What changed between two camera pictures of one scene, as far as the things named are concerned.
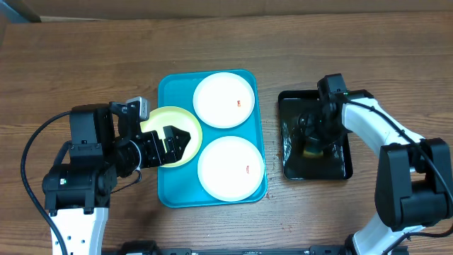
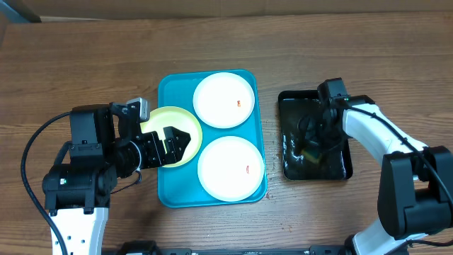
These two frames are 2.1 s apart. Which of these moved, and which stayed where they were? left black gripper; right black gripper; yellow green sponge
Moved: yellow green sponge
Stayed: right black gripper; left black gripper
